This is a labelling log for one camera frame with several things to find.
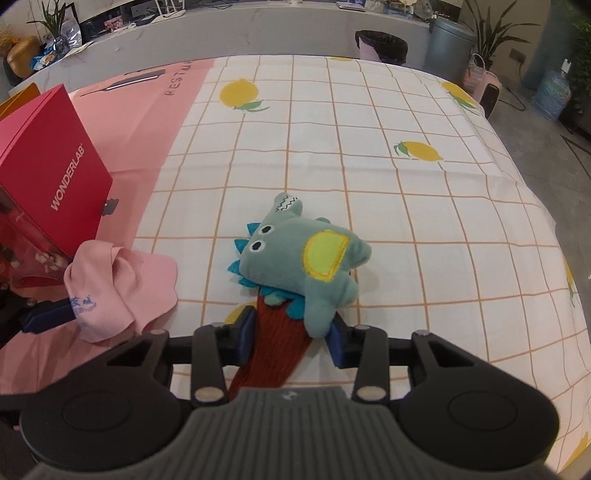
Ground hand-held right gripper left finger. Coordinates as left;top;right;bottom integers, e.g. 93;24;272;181
106;305;256;408

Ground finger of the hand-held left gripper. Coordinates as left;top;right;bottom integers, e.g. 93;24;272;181
0;295;83;344

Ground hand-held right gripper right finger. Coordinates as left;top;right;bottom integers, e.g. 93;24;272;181
324;313;474;408

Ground brown knitted sock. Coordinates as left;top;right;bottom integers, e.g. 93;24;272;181
226;286;333;400

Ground pink cloth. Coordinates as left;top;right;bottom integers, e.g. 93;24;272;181
63;240;178;343

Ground teal dinosaur plush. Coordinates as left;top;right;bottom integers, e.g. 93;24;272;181
227;191;372;339

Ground orange storage box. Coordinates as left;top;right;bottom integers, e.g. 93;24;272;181
0;83;40;121

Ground pile of red small bottles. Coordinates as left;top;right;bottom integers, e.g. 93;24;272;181
0;189;72;278

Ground red box with clear front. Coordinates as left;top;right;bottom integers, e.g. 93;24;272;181
0;84;120;289

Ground blue snack packets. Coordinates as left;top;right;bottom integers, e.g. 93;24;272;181
31;48;58;70

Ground gold vase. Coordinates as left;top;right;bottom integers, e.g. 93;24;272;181
7;36;42;79

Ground pink heater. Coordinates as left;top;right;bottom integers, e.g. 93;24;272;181
479;71;504;120

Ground green plant in glass vase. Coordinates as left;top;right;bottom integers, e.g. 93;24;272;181
28;0;77;51

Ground pink woven basket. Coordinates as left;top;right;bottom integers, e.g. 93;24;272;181
463;53;488;93

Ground pink bin with black bag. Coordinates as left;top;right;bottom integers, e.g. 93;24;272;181
355;30;409;65

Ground marble television console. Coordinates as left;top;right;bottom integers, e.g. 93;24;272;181
9;0;432;93

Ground grey trash can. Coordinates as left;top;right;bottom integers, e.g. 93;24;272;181
424;16;476;84

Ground blue water bottle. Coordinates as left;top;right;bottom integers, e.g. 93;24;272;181
533;58;573;121

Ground tall potted leaf plant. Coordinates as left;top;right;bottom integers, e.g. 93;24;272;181
462;0;541;70

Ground bushy green plant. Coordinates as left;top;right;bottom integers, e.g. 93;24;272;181
561;9;591;116

